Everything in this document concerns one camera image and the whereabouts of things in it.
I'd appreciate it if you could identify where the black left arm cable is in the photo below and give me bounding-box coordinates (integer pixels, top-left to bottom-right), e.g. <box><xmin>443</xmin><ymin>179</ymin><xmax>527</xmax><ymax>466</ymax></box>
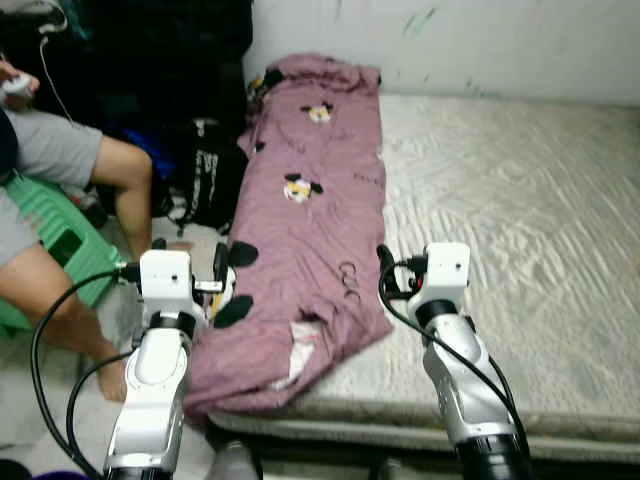
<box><xmin>29</xmin><ymin>260</ymin><xmax>143</xmax><ymax>480</ymax></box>

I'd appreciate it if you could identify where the blue bag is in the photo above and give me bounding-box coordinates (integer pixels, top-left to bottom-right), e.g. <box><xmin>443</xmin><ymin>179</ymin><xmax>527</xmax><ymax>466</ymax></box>
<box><xmin>108</xmin><ymin>124</ymin><xmax>178</xmax><ymax>187</ymax></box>

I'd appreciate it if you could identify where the small white device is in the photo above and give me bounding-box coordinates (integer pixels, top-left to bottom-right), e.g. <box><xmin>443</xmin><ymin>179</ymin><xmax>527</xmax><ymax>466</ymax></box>
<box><xmin>2</xmin><ymin>78</ymin><xmax>39</xmax><ymax>103</ymax></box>

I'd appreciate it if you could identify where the person in grey shorts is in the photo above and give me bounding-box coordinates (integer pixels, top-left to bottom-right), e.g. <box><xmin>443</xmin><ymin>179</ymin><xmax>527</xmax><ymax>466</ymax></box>
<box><xmin>0</xmin><ymin>55</ymin><xmax>197</xmax><ymax>403</ymax></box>

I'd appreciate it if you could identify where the thin white cable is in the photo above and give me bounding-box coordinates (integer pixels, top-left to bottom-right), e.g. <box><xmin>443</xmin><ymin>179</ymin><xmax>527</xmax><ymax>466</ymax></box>
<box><xmin>39</xmin><ymin>5</ymin><xmax>77</xmax><ymax>123</ymax></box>

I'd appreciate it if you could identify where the green plastic stool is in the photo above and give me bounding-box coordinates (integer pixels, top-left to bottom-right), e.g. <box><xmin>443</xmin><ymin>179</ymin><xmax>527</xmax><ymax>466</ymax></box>
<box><xmin>0</xmin><ymin>174</ymin><xmax>127</xmax><ymax>337</ymax></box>

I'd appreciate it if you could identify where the white quilted mattress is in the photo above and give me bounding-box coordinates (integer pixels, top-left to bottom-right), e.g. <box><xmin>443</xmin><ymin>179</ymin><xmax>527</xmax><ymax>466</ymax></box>
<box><xmin>205</xmin><ymin>92</ymin><xmax>640</xmax><ymax>463</ymax></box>

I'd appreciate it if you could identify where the large black backpack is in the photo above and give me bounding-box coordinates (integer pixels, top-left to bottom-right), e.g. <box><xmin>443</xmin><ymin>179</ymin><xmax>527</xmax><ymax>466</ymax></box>
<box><xmin>80</xmin><ymin>0</ymin><xmax>253</xmax><ymax>131</ymax></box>

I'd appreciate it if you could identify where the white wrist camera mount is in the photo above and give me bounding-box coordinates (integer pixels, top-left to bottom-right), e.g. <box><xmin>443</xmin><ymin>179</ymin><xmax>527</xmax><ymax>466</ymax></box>
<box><xmin>137</xmin><ymin>249</ymin><xmax>197</xmax><ymax>318</ymax></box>
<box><xmin>419</xmin><ymin>242</ymin><xmax>472</xmax><ymax>308</ymax></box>

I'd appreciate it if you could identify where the person's bare hand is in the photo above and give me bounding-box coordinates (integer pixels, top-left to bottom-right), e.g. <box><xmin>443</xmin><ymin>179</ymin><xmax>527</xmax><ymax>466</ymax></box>
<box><xmin>0</xmin><ymin>57</ymin><xmax>31</xmax><ymax>101</ymax></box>

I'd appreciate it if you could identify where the black bag with white print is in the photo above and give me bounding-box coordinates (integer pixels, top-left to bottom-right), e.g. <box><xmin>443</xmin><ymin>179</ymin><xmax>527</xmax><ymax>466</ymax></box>
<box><xmin>184</xmin><ymin>117</ymin><xmax>250</xmax><ymax>234</ymax></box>

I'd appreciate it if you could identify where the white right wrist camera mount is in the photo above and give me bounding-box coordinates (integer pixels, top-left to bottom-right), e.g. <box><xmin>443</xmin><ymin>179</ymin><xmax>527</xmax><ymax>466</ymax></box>
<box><xmin>419</xmin><ymin>242</ymin><xmax>472</xmax><ymax>308</ymax></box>

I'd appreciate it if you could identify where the purple cartoon print blanket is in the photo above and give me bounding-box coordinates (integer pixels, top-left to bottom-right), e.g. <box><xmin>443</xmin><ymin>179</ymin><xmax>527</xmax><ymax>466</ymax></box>
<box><xmin>184</xmin><ymin>52</ymin><xmax>394</xmax><ymax>418</ymax></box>

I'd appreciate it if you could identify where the grey left robot leg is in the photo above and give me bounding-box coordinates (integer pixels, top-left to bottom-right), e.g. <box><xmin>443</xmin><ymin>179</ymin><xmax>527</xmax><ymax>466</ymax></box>
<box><xmin>204</xmin><ymin>440</ymin><xmax>264</xmax><ymax>480</ymax></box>

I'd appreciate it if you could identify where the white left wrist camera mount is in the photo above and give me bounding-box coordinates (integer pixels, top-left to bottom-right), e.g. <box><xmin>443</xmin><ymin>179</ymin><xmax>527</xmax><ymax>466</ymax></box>
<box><xmin>137</xmin><ymin>249</ymin><xmax>197</xmax><ymax>318</ymax></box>

